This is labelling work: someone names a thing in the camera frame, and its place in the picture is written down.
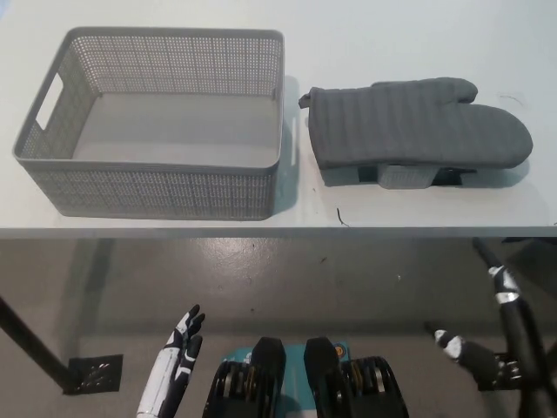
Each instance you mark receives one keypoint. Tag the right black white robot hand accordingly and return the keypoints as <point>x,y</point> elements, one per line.
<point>526,348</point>

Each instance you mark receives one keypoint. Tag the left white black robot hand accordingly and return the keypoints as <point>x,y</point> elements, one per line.
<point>167,370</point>

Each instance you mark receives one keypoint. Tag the grey quilted oven glove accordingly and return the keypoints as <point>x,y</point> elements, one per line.
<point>391,122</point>

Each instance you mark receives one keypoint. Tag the black table foot plate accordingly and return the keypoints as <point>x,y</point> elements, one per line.
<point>489,386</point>
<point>98,374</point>

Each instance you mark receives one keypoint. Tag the black table leg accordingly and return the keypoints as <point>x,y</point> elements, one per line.
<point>30,344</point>

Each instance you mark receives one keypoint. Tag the large grey perforated basket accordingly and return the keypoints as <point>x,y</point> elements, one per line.
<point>165,191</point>

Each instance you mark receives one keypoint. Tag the small grey perforated basket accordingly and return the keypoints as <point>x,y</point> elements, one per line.
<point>404,178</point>

